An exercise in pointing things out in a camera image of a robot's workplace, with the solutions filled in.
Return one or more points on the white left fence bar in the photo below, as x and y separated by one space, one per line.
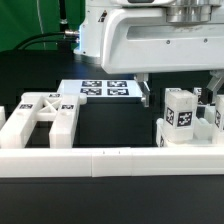
2 116

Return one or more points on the white front fence bar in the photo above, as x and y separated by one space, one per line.
110 162

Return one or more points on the white chair seat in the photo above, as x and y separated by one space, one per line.
202 132

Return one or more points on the white tagged cube left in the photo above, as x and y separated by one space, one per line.
171 90

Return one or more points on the white tagged cube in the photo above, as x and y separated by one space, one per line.
198 91
171 90

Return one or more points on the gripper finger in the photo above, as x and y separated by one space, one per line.
216 82

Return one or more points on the white fence bar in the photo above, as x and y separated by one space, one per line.
2 116
110 162

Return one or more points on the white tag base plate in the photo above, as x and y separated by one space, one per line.
101 88

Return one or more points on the white chair back frame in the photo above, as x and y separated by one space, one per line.
62 110

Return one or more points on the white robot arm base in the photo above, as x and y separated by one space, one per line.
90 31

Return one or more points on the white tagged cube right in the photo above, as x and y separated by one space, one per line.
198 91

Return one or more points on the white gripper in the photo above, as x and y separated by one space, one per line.
141 40

